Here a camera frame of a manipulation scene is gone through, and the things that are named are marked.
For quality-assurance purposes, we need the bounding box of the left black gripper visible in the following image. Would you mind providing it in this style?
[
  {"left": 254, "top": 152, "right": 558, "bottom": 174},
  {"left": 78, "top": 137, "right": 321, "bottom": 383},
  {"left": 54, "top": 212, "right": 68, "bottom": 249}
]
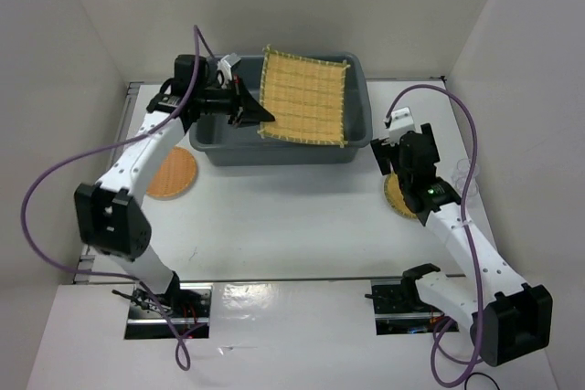
[{"left": 196, "top": 76, "right": 274, "bottom": 129}]

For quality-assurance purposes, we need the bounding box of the green-rimmed round bamboo tray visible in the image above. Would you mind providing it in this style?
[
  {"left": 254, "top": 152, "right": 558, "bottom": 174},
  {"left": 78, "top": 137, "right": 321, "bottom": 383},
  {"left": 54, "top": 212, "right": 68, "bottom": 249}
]
[{"left": 383, "top": 174, "right": 417, "bottom": 220}]

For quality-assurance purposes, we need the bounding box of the square bamboo mat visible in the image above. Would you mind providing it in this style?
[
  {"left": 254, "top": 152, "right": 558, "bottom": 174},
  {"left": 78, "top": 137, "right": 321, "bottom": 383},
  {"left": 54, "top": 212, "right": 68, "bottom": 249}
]
[{"left": 258, "top": 46, "right": 349, "bottom": 148}]

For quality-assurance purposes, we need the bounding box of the orange round woven tray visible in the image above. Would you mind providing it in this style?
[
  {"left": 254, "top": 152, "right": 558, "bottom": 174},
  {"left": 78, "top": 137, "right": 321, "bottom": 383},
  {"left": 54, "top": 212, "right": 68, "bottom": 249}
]
[{"left": 146, "top": 146, "right": 198, "bottom": 200}]

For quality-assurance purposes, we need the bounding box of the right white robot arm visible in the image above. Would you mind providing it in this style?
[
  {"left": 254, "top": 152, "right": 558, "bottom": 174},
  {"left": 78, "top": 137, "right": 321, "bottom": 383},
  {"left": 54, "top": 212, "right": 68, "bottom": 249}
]
[{"left": 370, "top": 124, "right": 553, "bottom": 367}]

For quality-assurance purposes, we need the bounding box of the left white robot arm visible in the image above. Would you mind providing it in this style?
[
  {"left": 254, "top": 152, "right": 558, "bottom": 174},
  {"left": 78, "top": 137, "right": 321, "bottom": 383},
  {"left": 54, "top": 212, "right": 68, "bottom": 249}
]
[{"left": 74, "top": 53, "right": 274, "bottom": 317}]

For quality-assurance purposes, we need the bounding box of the grey plastic bin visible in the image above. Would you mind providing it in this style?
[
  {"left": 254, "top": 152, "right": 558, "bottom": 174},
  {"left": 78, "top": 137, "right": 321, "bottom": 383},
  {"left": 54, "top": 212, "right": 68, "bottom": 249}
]
[{"left": 189, "top": 52, "right": 373, "bottom": 166}]

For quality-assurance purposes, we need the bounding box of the far clear plastic cup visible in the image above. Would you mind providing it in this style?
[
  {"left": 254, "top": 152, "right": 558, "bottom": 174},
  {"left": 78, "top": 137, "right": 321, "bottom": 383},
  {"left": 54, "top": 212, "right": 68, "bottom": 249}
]
[{"left": 452, "top": 158, "right": 480, "bottom": 182}]

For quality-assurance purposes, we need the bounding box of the clear plastic cup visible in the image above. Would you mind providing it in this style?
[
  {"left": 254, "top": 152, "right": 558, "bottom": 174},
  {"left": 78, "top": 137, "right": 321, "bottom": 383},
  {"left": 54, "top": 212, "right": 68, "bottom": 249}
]
[
  {"left": 452, "top": 158, "right": 480, "bottom": 182},
  {"left": 452, "top": 176, "right": 479, "bottom": 199}
]

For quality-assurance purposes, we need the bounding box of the near clear plastic cup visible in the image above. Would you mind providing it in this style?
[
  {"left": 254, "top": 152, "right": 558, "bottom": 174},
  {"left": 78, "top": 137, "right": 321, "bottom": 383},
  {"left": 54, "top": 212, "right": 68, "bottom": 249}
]
[{"left": 452, "top": 176, "right": 479, "bottom": 199}]

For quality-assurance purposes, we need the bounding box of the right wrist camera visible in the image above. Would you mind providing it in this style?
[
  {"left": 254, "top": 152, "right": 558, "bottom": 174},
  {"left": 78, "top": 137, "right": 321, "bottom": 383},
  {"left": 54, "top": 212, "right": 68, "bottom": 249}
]
[{"left": 384, "top": 107, "right": 415, "bottom": 143}]

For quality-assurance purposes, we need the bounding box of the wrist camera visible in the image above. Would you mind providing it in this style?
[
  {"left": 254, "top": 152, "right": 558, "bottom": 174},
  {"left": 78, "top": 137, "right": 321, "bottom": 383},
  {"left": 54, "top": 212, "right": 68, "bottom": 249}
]
[
  {"left": 384, "top": 107, "right": 415, "bottom": 143},
  {"left": 217, "top": 53, "right": 241, "bottom": 89}
]

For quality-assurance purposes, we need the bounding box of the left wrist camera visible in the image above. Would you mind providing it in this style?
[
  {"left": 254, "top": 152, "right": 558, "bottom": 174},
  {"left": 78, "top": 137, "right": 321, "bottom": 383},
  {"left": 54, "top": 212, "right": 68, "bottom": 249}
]
[{"left": 217, "top": 53, "right": 241, "bottom": 89}]

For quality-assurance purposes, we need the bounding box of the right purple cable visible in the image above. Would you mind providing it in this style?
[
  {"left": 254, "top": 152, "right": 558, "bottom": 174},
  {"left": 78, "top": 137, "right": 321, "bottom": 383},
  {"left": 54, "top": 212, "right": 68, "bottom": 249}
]
[{"left": 386, "top": 83, "right": 485, "bottom": 386}]

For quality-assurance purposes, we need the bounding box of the purple cable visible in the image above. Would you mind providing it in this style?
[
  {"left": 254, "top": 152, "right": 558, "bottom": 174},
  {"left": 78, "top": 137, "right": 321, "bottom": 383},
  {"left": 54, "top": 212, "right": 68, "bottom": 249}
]
[
  {"left": 386, "top": 83, "right": 485, "bottom": 386},
  {"left": 20, "top": 24, "right": 220, "bottom": 371}
]

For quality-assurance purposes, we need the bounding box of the aluminium frame rail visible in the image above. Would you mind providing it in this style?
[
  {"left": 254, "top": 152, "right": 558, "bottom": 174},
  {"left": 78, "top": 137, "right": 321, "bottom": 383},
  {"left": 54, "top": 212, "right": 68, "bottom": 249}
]
[{"left": 74, "top": 83, "right": 141, "bottom": 283}]

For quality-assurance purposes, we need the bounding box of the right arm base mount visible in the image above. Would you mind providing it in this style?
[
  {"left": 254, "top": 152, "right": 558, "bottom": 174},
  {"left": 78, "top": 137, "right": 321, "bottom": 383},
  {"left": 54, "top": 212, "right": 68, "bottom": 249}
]
[{"left": 365, "top": 278, "right": 444, "bottom": 335}]

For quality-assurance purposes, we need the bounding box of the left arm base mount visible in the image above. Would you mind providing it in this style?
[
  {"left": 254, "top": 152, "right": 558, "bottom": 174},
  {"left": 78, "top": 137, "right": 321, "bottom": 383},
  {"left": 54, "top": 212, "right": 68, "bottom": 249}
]
[{"left": 112, "top": 282, "right": 213, "bottom": 340}]

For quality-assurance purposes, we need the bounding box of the black cable loop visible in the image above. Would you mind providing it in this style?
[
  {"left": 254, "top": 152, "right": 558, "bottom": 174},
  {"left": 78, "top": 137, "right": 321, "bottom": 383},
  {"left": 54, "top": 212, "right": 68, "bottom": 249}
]
[{"left": 465, "top": 372, "right": 500, "bottom": 390}]

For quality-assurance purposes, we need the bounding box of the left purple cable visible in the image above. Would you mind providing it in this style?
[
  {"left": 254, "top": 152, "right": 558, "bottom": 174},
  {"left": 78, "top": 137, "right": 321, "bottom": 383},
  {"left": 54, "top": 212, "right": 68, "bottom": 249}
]
[{"left": 20, "top": 24, "right": 220, "bottom": 371}]

